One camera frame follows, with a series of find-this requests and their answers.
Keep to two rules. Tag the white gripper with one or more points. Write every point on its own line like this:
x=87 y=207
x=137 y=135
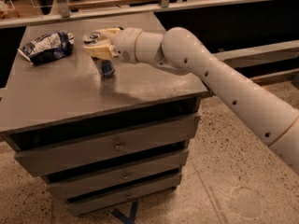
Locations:
x=125 y=45

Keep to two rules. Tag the blue silver Red Bull can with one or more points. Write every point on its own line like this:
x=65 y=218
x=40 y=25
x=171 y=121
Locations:
x=104 y=67

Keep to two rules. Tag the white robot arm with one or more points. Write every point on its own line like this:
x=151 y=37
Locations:
x=178 y=51

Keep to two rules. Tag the crumpled blue white chip bag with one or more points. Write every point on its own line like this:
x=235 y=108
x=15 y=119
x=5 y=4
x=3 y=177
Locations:
x=48 y=48

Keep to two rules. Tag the grey wooden drawer cabinet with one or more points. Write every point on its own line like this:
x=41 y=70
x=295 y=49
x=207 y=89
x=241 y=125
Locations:
x=67 y=100

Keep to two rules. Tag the top grey drawer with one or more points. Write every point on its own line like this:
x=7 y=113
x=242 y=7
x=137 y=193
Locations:
x=61 y=157

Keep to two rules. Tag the grey drawer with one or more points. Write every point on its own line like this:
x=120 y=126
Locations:
x=124 y=195
x=61 y=157
x=110 y=177

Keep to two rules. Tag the middle grey drawer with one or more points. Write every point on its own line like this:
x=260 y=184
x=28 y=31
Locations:
x=110 y=177

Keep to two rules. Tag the bottom grey drawer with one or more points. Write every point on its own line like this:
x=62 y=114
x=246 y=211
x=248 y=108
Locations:
x=124 y=195

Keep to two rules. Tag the grey metal railing frame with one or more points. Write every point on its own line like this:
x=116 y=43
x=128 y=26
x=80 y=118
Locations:
x=275 y=19

